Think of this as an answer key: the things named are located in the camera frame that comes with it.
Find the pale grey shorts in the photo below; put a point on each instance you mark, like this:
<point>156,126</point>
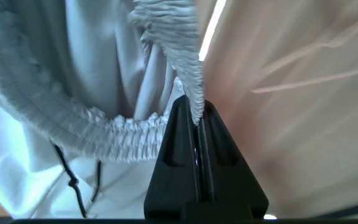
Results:
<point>89,77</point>

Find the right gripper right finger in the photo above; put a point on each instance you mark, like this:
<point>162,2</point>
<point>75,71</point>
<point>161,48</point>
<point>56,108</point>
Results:
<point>225,180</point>

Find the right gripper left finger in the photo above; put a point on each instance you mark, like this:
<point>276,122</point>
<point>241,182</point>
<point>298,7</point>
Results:
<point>172,180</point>

